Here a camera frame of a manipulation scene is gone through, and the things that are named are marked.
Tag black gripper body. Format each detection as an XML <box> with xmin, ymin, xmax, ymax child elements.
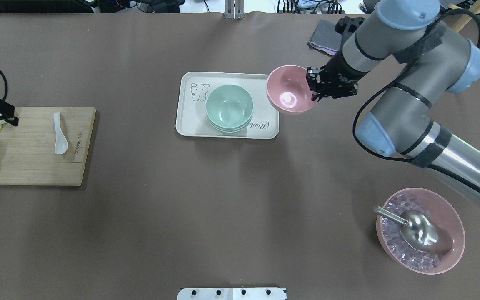
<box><xmin>305</xmin><ymin>50</ymin><xmax>368</xmax><ymax>101</ymax></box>

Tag bamboo cutting board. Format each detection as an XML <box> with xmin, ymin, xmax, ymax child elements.
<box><xmin>0</xmin><ymin>107</ymin><xmax>96</xmax><ymax>186</ymax></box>

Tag cream rabbit tray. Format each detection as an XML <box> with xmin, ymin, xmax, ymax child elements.
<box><xmin>175</xmin><ymin>71</ymin><xmax>279</xmax><ymax>139</ymax></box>

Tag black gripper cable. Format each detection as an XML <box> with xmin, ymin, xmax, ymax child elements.
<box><xmin>352</xmin><ymin>8</ymin><xmax>480</xmax><ymax>162</ymax></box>

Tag small pink bowl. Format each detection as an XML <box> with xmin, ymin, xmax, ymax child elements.
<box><xmin>266</xmin><ymin>65</ymin><xmax>318</xmax><ymax>115</ymax></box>

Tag grey folded cloth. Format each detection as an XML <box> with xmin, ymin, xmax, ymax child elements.
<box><xmin>307</xmin><ymin>20</ymin><xmax>342</xmax><ymax>56</ymax></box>

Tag metal ice scoop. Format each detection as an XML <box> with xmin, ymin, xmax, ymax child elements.
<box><xmin>373</xmin><ymin>205</ymin><xmax>453</xmax><ymax>255</ymax></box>

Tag pink bowl with ice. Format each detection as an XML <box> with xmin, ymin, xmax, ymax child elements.
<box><xmin>374</xmin><ymin>187</ymin><xmax>465</xmax><ymax>275</ymax></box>

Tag wooden mug tree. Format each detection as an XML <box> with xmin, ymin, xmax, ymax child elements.
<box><xmin>447</xmin><ymin>0</ymin><xmax>480</xmax><ymax>32</ymax></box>

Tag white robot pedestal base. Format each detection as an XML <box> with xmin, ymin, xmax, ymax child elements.
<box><xmin>177</xmin><ymin>287</ymin><xmax>288</xmax><ymax>300</ymax></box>

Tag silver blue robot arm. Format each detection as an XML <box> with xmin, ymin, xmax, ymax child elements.
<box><xmin>305</xmin><ymin>0</ymin><xmax>480</xmax><ymax>205</ymax></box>

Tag white ceramic spoon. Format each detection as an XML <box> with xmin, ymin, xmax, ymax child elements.
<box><xmin>53</xmin><ymin>112</ymin><xmax>68</xmax><ymax>155</ymax></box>

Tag stacked green bowls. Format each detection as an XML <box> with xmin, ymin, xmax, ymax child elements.
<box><xmin>205</xmin><ymin>84</ymin><xmax>255</xmax><ymax>133</ymax></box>

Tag aluminium frame post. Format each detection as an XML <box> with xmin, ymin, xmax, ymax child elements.
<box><xmin>224</xmin><ymin>0</ymin><xmax>245</xmax><ymax>20</ymax></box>

